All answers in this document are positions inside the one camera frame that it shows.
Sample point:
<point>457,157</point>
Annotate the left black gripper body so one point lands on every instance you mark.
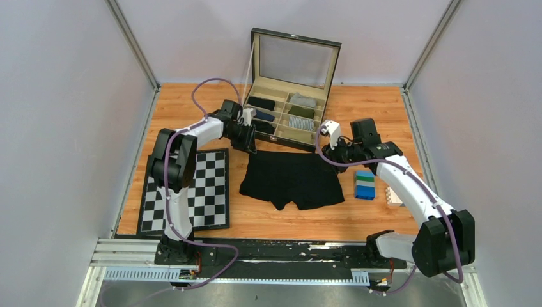
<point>242,137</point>

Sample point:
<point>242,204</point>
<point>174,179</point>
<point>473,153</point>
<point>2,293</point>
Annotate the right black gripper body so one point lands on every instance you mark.
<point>342,153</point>

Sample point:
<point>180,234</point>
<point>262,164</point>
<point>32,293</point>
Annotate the black underwear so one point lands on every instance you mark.
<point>283,177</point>

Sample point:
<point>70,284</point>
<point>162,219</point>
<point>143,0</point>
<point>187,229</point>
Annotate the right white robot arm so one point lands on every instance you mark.
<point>445,240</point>

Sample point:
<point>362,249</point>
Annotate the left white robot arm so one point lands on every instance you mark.
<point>172,165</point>

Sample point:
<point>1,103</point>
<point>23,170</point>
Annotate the black rolled cloth bottom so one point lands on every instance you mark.
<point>264,127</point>

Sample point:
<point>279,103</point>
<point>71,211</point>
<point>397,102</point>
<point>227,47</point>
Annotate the black rolled cloth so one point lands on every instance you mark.
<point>264,127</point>
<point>261,103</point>

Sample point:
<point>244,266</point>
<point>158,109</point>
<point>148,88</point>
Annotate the navy rolled cloth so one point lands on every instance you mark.
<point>264,116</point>

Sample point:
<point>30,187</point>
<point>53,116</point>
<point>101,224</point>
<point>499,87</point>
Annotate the black rolled cloth top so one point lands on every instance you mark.
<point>261,103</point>

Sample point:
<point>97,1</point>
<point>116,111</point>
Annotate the blue green brick stack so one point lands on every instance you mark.
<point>364,185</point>

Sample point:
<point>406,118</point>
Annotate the striped rolled cloth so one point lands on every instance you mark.
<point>306,124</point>

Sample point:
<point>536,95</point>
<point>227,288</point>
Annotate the olive green rolled cloth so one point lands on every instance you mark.
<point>301,112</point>

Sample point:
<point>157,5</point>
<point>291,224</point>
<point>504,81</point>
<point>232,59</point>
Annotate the grey rolled cloth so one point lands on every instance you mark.
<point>301,100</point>

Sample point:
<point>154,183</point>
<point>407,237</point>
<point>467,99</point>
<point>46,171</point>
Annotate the black white checkerboard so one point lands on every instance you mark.
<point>208,197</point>

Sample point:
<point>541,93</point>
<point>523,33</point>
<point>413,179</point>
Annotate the white blue brick block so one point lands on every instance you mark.
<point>392,198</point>

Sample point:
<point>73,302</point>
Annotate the black compartment storage box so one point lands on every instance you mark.
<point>283,64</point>

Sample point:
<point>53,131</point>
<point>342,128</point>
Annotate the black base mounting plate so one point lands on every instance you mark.
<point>286,259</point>

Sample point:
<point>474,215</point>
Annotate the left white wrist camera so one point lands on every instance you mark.
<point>247,116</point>

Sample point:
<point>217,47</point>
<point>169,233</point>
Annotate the aluminium frame rail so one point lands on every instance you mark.
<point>131,259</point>

